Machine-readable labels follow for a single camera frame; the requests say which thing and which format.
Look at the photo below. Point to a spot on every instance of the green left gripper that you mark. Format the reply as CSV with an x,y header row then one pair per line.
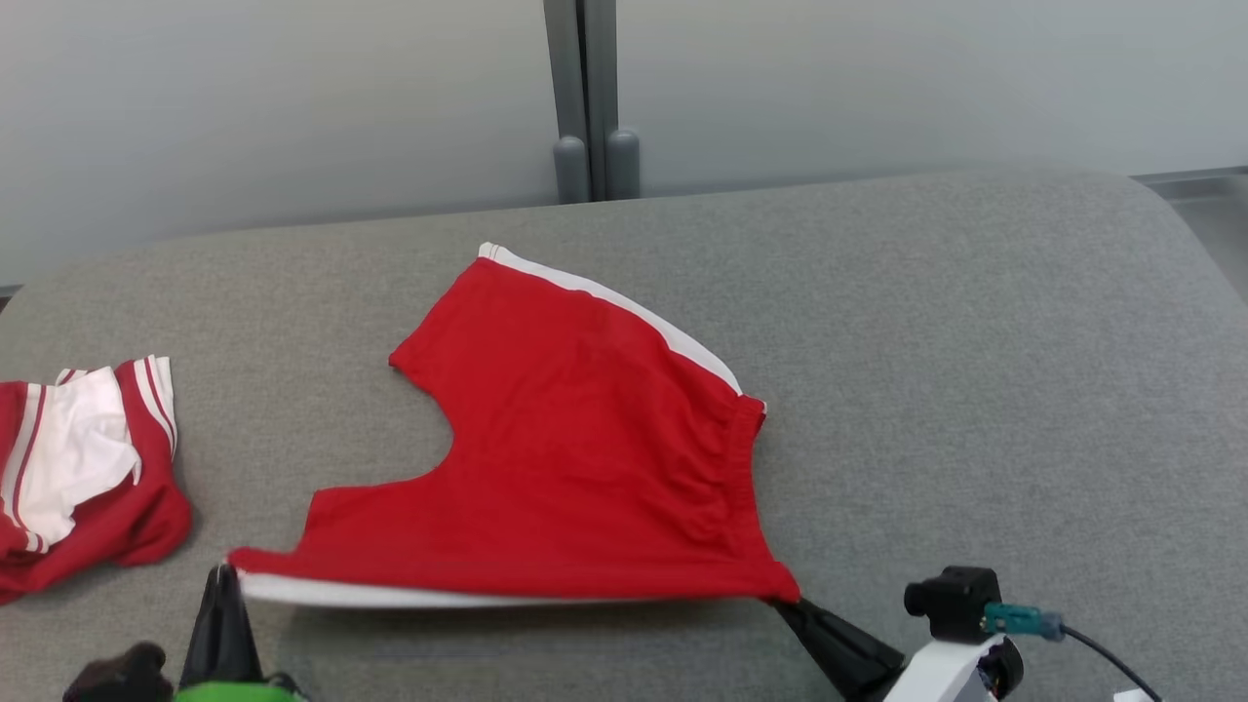
x,y
234,694

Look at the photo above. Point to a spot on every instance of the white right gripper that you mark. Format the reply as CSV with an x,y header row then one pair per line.
x,y
941,673

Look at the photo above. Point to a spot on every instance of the red jersey white trim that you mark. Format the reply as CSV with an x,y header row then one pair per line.
x,y
127,517

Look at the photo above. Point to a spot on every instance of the red shorts white stripe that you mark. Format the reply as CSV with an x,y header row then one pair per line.
x,y
585,439

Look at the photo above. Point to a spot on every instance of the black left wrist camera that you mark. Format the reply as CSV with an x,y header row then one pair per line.
x,y
117,678

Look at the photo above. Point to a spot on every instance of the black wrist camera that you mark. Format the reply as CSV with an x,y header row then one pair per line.
x,y
955,600
117,678

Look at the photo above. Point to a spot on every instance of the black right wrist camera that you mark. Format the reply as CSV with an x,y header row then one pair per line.
x,y
955,600

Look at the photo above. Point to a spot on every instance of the grey round-topped post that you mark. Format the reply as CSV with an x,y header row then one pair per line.
x,y
623,166
572,174

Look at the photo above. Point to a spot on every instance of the grey metal floor rail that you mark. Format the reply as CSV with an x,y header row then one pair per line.
x,y
1199,178

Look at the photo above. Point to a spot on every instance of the grey vertical wall frame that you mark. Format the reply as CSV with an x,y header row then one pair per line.
x,y
581,68

